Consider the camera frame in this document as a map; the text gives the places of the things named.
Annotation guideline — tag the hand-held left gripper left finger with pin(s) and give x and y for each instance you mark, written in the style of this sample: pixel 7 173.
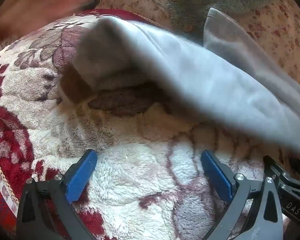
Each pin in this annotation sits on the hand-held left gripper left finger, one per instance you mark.
pixel 80 178

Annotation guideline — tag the red white floral blanket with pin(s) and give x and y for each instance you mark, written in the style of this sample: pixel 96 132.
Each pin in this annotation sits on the red white floral blanket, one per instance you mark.
pixel 140 175

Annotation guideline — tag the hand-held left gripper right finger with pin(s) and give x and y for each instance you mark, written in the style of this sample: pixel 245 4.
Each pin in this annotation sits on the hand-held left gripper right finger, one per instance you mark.
pixel 216 177

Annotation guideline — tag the grey knit sweater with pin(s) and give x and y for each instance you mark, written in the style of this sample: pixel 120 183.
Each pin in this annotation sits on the grey knit sweater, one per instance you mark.
pixel 202 2

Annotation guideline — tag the beige floral pillow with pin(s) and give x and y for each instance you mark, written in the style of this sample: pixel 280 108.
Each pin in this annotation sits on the beige floral pillow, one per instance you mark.
pixel 140 0

